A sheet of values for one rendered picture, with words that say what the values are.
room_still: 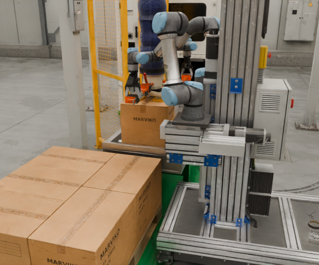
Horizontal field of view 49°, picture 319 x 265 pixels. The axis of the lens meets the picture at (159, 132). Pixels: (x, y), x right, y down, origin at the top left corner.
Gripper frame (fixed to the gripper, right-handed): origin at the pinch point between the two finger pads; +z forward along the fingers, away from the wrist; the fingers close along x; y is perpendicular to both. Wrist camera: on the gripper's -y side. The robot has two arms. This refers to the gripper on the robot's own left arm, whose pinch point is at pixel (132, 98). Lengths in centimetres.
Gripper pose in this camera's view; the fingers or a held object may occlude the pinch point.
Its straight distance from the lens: 253.7
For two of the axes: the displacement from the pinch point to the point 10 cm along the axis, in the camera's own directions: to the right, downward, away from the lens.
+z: 0.0, 9.4, 3.4
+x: -9.8, -0.8, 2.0
